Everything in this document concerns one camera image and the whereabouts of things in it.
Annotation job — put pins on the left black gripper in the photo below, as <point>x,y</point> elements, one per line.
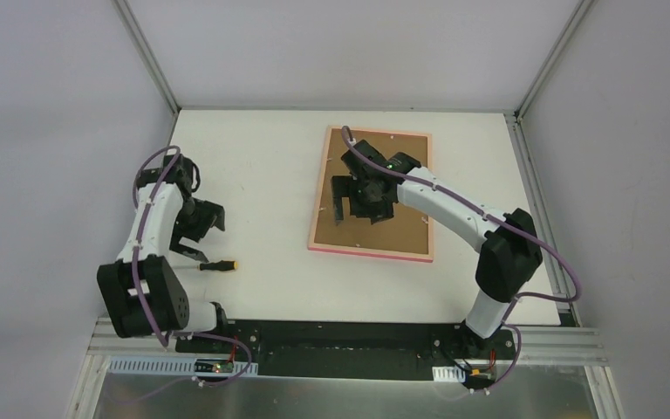
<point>197,230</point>

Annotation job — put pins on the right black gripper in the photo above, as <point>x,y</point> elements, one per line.
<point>358,204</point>

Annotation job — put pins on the black yellow screwdriver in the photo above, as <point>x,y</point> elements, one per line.
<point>220,266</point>

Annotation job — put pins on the pink wooden photo frame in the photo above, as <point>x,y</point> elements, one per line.
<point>369,152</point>

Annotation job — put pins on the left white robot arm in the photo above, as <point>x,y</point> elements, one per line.
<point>141,291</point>

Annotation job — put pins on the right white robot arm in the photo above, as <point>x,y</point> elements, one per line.
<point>508,254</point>

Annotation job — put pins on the left white cable duct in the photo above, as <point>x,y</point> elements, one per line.
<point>213,368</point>

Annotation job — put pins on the white cable duct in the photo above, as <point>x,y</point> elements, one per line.
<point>213,368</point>
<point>448,374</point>

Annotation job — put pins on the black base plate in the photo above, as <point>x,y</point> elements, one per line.
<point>366,351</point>

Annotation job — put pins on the right white cable duct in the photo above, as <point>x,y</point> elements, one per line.
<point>448,374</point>

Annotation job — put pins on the aluminium front rail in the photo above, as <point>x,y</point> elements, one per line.
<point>541,345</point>

